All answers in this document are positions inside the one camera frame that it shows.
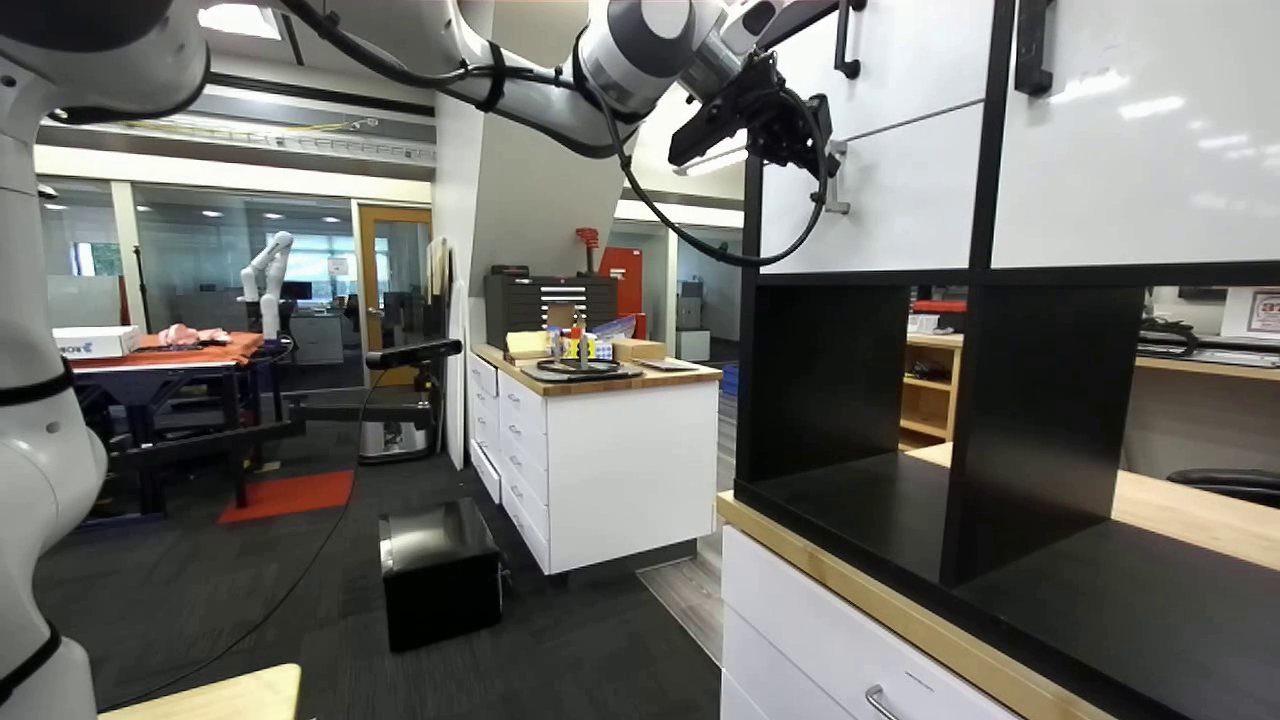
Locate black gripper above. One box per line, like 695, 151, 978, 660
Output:
728, 53, 847, 192

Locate wooden workbench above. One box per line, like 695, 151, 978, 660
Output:
899, 332, 1280, 452

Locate white cabinet door black handle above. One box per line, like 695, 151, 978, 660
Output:
993, 0, 1280, 272

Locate ceiling light panel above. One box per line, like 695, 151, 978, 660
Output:
198, 0, 288, 43

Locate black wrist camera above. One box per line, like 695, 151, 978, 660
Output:
664, 90, 753, 171

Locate flat black round object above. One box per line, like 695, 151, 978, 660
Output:
1169, 463, 1280, 510

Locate black box on floor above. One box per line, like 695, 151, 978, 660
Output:
377, 495, 510, 657

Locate red floor mat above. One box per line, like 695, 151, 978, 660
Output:
218, 463, 362, 526

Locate wooden door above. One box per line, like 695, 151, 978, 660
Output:
354, 199, 437, 390

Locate tan cardboard block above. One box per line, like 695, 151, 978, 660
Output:
608, 336, 672, 367

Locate black metal frame bench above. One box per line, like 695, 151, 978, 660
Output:
125, 336, 470, 516

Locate black round tray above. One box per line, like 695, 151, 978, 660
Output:
528, 354, 649, 388

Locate white drawer black handle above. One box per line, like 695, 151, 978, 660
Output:
761, 0, 996, 145

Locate small wooden box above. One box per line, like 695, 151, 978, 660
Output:
502, 329, 566, 363

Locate red cabinet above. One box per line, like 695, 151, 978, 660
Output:
573, 225, 653, 339

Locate black shelf unit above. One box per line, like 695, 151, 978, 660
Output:
734, 0, 1280, 720

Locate pink cloth bundle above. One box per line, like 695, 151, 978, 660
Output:
155, 318, 238, 350

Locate white box red label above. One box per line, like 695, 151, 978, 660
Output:
1217, 278, 1280, 350

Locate silver cabinet drawer handle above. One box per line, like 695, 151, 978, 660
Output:
862, 680, 913, 720

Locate long white box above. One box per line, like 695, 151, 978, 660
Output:
51, 324, 143, 363

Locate white counter cabinet wood top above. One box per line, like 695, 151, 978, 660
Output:
718, 463, 1280, 720

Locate white island cabinet wood top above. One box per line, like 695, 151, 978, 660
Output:
465, 339, 725, 579

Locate small colourful items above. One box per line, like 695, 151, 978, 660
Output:
558, 318, 599, 367

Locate black tool chest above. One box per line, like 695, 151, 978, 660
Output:
482, 265, 622, 350

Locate table with red top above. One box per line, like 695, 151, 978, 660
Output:
56, 332, 273, 524

